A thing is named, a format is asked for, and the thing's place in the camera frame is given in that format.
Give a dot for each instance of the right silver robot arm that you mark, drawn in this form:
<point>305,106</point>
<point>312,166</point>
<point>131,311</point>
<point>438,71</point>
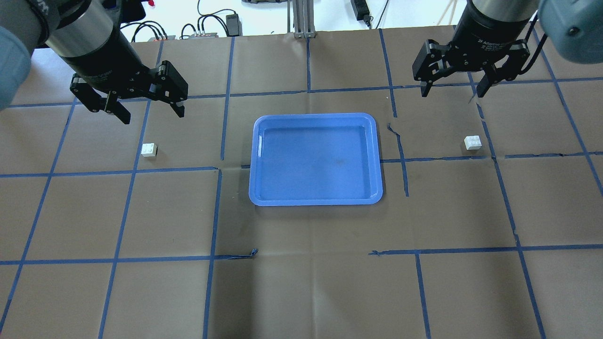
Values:
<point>574,27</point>

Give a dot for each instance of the white block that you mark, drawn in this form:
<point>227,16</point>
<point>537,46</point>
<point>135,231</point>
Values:
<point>473,143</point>
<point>149,150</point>

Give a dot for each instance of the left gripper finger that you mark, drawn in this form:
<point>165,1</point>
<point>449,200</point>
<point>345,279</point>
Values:
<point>168,86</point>
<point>94,102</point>

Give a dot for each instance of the black power strip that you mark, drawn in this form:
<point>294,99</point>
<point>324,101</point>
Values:
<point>361,10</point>

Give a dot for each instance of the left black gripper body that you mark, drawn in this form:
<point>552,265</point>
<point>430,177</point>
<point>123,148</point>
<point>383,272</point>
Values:
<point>104,60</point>

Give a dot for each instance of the aluminium frame post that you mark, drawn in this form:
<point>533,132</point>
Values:
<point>301,18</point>

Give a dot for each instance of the blue plastic tray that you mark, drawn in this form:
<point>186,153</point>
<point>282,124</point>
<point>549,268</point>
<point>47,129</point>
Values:
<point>315,160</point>

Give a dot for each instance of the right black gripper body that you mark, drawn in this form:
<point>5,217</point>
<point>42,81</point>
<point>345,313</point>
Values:
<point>485,29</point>

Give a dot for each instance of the grey connector box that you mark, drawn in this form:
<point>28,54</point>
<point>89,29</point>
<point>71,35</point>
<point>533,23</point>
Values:
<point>201,35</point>

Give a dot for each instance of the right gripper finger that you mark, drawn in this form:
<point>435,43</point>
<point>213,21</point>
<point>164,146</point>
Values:
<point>431,64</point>
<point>517,56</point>

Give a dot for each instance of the black power adapter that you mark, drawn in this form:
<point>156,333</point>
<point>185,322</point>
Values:
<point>233,25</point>

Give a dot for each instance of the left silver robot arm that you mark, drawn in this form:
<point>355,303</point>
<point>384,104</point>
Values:
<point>86,35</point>

